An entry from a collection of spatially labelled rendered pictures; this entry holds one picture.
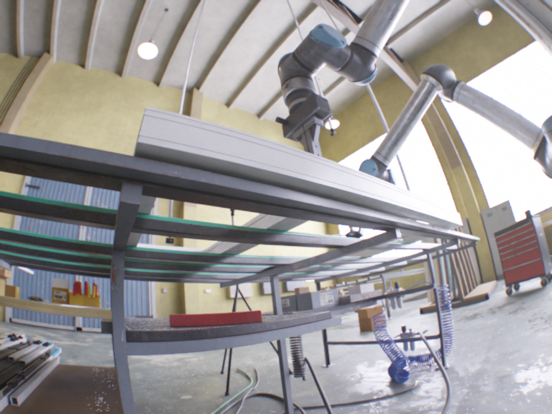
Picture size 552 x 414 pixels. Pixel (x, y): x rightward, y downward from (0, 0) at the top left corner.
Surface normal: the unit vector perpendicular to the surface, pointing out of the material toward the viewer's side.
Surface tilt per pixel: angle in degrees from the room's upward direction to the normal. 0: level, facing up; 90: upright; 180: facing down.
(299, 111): 90
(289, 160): 90
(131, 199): 90
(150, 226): 90
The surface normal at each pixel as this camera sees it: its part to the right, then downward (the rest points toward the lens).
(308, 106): -0.82, -0.13
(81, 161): 0.11, 0.92
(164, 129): 0.57, -0.36
